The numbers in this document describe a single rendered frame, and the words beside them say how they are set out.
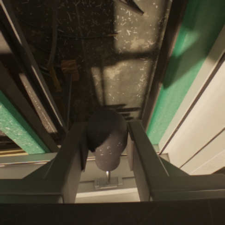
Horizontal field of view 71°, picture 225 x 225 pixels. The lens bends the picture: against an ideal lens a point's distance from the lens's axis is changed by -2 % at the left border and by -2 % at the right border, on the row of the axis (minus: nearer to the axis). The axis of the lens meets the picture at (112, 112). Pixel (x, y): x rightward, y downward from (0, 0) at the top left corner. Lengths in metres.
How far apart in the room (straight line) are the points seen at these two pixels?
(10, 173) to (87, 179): 0.14
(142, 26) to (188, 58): 0.97
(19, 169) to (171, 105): 0.29
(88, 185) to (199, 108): 0.22
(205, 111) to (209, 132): 0.03
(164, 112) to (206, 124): 0.05
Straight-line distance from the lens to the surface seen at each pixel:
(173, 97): 0.21
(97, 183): 0.31
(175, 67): 0.18
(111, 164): 0.17
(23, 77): 0.57
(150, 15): 1.12
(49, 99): 0.68
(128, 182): 0.32
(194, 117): 0.24
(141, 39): 1.18
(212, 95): 0.21
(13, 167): 0.37
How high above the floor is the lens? 0.99
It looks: 35 degrees down
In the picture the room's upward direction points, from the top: 173 degrees clockwise
